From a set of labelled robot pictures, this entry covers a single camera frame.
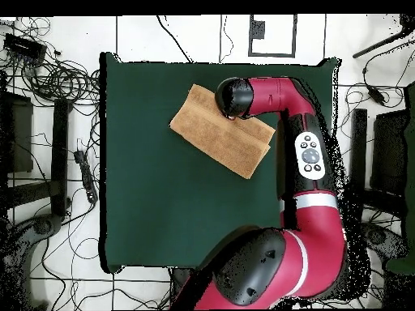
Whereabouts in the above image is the orange terry towel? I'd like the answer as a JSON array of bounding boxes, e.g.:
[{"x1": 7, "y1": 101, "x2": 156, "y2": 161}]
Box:
[{"x1": 169, "y1": 83, "x2": 277, "y2": 181}]

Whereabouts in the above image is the dark grey square plate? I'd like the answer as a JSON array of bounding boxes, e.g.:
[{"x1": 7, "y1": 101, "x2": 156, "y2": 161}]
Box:
[{"x1": 249, "y1": 19, "x2": 267, "y2": 40}]

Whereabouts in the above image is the dark green table cloth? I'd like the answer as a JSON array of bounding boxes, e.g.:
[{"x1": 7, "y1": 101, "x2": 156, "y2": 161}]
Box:
[{"x1": 98, "y1": 51, "x2": 341, "y2": 275}]

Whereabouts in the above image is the black stand leg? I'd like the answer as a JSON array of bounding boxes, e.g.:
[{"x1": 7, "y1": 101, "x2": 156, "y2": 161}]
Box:
[
  {"x1": 351, "y1": 108, "x2": 370, "y2": 195},
  {"x1": 50, "y1": 97, "x2": 73, "y2": 217}
]

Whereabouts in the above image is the black power adapter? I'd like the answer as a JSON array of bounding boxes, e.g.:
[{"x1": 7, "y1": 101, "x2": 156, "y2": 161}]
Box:
[{"x1": 367, "y1": 86, "x2": 387, "y2": 107}]

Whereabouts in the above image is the black power strip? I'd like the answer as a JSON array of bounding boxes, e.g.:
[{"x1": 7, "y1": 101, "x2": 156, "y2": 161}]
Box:
[{"x1": 73, "y1": 149, "x2": 99, "y2": 204}]

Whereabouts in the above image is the black panel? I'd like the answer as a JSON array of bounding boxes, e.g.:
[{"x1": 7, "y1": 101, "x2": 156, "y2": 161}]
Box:
[
  {"x1": 0, "y1": 92, "x2": 34, "y2": 174},
  {"x1": 370, "y1": 109, "x2": 410, "y2": 195}
]

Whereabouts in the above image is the black rod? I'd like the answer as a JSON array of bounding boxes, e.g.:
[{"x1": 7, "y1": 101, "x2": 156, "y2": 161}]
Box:
[{"x1": 352, "y1": 27, "x2": 415, "y2": 60}]

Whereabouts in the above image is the black robot stand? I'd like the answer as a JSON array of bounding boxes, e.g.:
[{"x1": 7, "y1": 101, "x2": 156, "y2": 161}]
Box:
[{"x1": 169, "y1": 266, "x2": 197, "y2": 304}]

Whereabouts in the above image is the black electronics box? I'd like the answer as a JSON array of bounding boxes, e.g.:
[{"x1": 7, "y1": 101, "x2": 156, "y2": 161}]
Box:
[{"x1": 2, "y1": 32, "x2": 49, "y2": 62}]

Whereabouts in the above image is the grey rectangular floor frame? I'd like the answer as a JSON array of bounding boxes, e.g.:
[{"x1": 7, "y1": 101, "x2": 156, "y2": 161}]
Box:
[{"x1": 248, "y1": 14, "x2": 298, "y2": 58}]

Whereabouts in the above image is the black cable tangle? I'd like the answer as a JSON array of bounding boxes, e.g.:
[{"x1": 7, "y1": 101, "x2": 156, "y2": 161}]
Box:
[{"x1": 20, "y1": 54, "x2": 101, "y2": 108}]

